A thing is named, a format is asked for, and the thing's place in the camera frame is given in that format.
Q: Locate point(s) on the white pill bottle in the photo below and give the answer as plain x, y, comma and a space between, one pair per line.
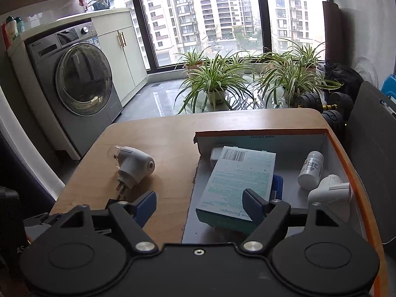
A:
311, 170

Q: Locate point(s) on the grey washing machine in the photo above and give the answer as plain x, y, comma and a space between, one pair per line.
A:
83, 80

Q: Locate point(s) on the large glass window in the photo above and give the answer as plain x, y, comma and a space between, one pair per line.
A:
201, 21

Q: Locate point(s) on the red bottle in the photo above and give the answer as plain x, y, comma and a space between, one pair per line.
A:
4, 35

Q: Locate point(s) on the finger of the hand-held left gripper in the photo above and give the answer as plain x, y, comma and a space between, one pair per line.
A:
40, 219

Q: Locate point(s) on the black bag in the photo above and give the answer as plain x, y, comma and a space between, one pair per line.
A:
342, 75

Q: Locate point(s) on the orange-edged cardboard box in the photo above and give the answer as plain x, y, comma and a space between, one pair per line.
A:
309, 148

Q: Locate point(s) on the white fan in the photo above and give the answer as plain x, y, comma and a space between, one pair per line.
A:
368, 68

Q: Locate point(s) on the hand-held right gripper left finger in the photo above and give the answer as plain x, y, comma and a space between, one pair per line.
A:
145, 207

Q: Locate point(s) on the spider plant by window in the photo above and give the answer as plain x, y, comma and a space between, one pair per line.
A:
306, 54

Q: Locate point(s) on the white plug-in device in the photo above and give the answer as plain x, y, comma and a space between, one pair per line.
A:
324, 191

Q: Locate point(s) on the large spider plant white pot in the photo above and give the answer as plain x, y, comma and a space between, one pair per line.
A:
215, 80

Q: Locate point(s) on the white power adapter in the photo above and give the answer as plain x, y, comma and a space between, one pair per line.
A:
216, 156

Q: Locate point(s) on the brown board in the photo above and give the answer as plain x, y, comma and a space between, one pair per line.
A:
331, 31

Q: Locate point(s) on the grey-white plug-in vaporizer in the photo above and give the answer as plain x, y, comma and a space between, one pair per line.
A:
136, 161

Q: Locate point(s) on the teal bandage box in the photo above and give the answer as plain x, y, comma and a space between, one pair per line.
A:
235, 179

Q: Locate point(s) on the blue plastic box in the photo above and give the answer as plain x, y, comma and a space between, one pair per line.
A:
277, 185

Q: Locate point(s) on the wide spider plant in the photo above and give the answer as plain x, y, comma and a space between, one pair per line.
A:
290, 77

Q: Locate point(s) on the blue stool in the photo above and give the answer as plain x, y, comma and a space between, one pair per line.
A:
389, 89

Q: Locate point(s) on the green cap bottle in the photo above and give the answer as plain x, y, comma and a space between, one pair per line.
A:
20, 24
11, 29

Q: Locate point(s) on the black dumbbell gold bar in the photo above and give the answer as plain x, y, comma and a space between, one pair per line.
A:
309, 100

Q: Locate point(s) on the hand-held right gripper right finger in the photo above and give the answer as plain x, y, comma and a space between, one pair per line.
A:
252, 204

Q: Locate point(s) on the grey board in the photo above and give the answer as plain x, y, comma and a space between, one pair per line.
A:
371, 145

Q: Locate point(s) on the spider plant terracotta pot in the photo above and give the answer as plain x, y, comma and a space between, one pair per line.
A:
193, 63

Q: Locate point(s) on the pink hanging cloth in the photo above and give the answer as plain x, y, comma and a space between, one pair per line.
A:
83, 0

